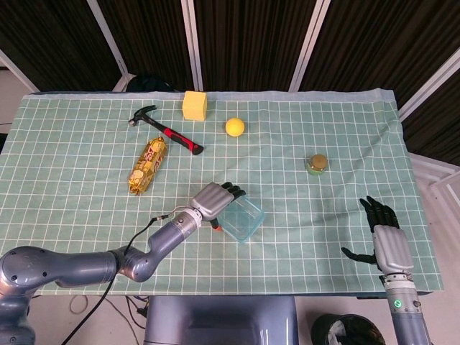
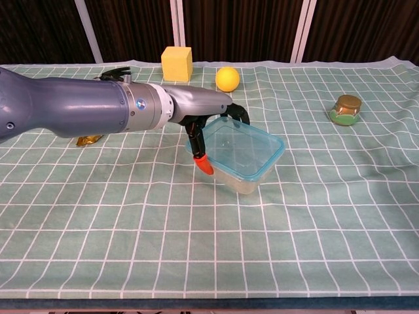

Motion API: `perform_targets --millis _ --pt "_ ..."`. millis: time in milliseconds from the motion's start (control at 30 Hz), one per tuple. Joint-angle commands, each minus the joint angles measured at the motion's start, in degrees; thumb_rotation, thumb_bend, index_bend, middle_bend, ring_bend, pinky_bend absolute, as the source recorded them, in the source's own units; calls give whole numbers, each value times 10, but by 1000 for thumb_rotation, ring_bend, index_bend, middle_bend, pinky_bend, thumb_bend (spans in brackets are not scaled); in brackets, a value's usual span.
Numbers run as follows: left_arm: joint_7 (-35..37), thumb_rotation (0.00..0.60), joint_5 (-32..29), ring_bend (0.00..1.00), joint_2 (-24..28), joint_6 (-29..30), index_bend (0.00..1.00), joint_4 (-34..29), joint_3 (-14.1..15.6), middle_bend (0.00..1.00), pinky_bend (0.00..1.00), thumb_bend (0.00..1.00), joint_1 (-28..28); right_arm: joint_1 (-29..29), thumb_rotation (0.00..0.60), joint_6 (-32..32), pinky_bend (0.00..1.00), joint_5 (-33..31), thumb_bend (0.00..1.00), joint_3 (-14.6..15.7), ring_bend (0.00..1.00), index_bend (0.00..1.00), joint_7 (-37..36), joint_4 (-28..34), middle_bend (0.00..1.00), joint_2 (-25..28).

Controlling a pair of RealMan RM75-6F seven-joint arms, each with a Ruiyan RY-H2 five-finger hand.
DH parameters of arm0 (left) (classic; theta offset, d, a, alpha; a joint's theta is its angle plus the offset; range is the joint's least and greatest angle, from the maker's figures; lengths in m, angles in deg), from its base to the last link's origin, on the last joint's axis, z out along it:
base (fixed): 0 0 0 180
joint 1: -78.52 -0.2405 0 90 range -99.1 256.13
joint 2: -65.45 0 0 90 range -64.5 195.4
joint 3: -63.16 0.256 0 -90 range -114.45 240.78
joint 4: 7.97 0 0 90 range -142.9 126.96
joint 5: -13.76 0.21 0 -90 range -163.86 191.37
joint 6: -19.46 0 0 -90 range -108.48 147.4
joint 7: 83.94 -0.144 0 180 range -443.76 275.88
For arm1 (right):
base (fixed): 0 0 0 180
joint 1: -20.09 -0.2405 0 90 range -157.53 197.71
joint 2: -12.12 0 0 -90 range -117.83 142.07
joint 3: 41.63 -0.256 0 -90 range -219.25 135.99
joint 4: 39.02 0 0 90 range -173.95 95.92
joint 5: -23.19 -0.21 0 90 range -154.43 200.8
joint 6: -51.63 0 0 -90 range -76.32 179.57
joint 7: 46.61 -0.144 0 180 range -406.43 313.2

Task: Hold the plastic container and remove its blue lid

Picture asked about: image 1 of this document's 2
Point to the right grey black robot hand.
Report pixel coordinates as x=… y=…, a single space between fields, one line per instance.
x=391 y=248

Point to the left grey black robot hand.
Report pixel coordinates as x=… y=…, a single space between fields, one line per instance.
x=210 y=201

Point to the clear blue plastic container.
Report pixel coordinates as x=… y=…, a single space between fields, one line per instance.
x=240 y=219

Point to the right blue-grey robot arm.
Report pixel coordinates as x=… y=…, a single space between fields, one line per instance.
x=406 y=316

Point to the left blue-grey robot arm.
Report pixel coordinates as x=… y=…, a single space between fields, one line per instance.
x=72 y=264

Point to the small green jar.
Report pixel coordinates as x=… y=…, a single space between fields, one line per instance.
x=317 y=164

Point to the gold foil snack package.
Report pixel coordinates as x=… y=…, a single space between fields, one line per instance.
x=147 y=165

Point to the black red claw hammer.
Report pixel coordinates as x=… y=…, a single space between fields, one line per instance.
x=172 y=136

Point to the yellow ball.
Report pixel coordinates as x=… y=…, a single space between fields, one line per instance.
x=235 y=127

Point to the green white checkered tablecloth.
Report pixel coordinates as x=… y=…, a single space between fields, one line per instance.
x=287 y=179

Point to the black trash bin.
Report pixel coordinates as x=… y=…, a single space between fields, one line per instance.
x=345 y=330

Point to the yellow sponge cube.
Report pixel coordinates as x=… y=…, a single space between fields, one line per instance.
x=194 y=106

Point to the black bag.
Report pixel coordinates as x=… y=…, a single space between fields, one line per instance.
x=149 y=83

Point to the white partition frame post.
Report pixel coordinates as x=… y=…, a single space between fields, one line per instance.
x=309 y=43
x=108 y=37
x=431 y=84
x=190 y=43
x=18 y=70

